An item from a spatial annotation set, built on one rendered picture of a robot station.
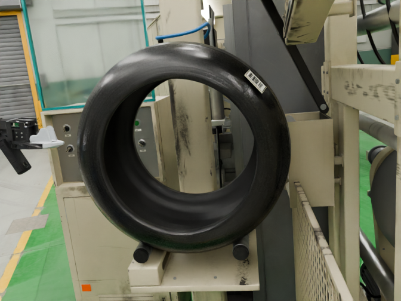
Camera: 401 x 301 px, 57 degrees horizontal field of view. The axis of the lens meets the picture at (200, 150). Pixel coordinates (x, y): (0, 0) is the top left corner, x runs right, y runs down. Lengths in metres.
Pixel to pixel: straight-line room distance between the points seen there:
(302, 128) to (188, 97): 0.40
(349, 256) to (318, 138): 0.44
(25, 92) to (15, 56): 0.87
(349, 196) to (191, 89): 0.65
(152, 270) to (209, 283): 0.16
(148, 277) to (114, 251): 0.86
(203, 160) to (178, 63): 0.52
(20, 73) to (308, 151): 9.34
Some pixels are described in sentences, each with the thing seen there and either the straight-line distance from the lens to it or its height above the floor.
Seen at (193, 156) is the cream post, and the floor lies 1.09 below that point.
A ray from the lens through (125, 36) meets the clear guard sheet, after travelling 1.74.
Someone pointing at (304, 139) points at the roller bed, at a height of 1.14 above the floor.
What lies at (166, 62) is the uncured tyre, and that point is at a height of 1.42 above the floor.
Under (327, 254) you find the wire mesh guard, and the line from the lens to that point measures 0.84.
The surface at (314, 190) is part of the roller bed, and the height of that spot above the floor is 0.96.
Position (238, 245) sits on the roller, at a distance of 1.04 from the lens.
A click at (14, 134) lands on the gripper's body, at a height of 1.26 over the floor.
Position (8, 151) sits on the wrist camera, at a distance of 1.23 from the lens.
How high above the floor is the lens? 1.40
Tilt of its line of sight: 13 degrees down
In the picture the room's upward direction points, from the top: 6 degrees counter-clockwise
